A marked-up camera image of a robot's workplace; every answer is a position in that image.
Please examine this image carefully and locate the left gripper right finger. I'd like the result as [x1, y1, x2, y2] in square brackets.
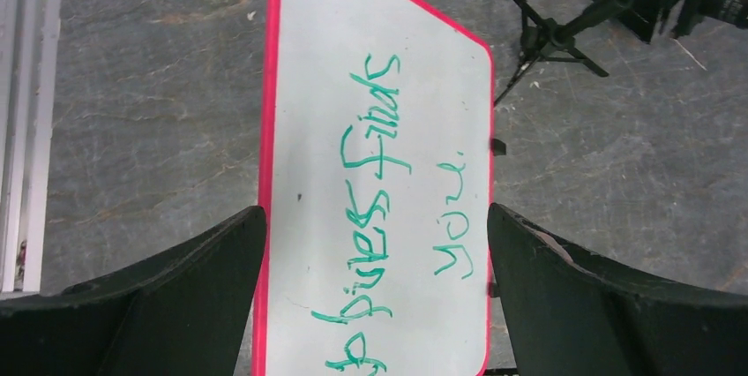
[487, 204, 747, 375]

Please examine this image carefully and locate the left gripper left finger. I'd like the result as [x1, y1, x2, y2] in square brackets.
[1, 206, 266, 375]

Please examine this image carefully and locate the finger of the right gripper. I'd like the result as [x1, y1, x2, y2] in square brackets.
[617, 0, 677, 43]

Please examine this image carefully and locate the grey microphone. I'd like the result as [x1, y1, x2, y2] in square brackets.
[493, 0, 633, 106]

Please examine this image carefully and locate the pink framed whiteboard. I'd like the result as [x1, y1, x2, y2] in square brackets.
[251, 0, 494, 375]

